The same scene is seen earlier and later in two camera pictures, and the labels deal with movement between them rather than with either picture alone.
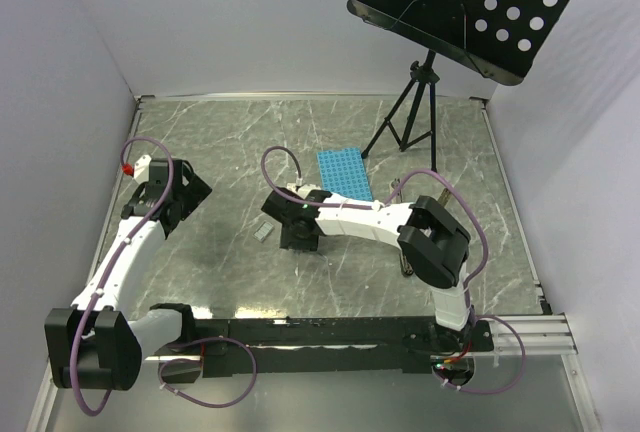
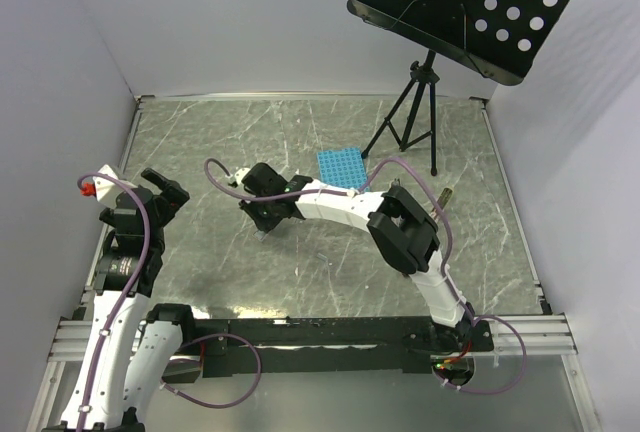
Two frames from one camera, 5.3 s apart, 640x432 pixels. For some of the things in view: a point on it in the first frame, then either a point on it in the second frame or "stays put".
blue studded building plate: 343,172 stays put
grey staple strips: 264,229 stays put
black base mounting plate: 443,346 stays put
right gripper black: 288,240 → 265,225
